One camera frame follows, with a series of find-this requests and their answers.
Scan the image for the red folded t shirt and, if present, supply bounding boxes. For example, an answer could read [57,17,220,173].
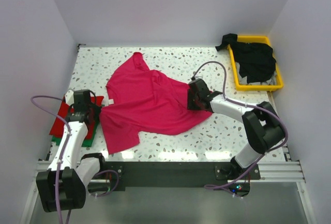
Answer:
[49,95,104,138]

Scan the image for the grey t shirt in bin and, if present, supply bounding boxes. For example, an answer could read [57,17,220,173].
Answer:
[235,63,277,85]

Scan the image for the pink t shirt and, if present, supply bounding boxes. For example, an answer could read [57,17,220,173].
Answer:
[99,52,211,154]

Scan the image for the black t shirt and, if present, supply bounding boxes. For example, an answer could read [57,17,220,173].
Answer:
[215,34,276,83]

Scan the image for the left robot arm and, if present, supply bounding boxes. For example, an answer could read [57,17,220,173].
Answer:
[36,89,107,213]

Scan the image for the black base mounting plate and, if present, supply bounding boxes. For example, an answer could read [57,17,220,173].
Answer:
[88,162,261,194]

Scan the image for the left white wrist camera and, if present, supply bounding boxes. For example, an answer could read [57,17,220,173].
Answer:
[64,89,74,106]

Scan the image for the green folded t shirt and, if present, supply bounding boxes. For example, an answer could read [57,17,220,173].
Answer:
[51,122,99,147]

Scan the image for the aluminium frame rail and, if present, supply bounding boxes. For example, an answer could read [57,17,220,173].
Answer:
[33,141,307,183]

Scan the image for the yellow plastic bin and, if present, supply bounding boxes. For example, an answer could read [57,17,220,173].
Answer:
[227,35,284,92]

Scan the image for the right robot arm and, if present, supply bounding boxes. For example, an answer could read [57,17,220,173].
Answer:
[187,79,285,179]

